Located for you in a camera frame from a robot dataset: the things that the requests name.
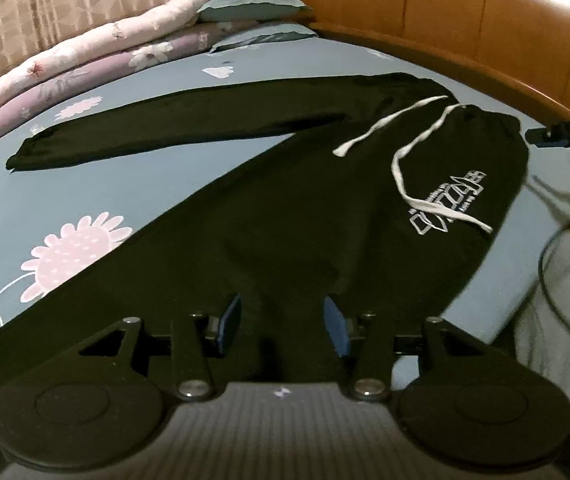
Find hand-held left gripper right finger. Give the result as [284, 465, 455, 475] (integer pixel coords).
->
[322, 296, 471, 402]

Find black cable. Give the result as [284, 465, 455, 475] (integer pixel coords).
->
[528, 147, 570, 358]

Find thick blue pillow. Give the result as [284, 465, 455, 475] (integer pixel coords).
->
[197, 0, 313, 24]

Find pink floral quilt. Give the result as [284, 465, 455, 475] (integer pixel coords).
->
[0, 0, 258, 117]

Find flat blue pillow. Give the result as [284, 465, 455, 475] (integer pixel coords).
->
[210, 25, 318, 54]

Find pink patterned curtain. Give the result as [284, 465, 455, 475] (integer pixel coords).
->
[0, 0, 258, 106]

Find wooden headboard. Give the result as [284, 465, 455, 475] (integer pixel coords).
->
[255, 0, 570, 241]

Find black pants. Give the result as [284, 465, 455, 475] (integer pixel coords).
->
[5, 72, 530, 386]

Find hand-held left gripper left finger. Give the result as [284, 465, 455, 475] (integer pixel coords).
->
[81, 292, 244, 402]

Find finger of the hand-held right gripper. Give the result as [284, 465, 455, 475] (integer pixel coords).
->
[525, 122, 570, 150]

